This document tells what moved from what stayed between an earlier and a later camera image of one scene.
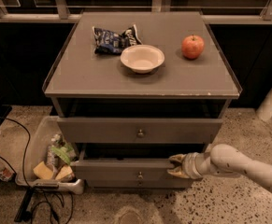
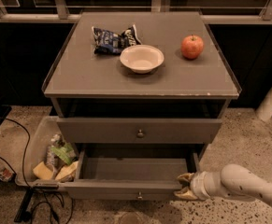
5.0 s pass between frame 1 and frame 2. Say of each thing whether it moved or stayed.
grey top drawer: stayed
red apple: stayed
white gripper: moved
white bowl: stayed
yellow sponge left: stayed
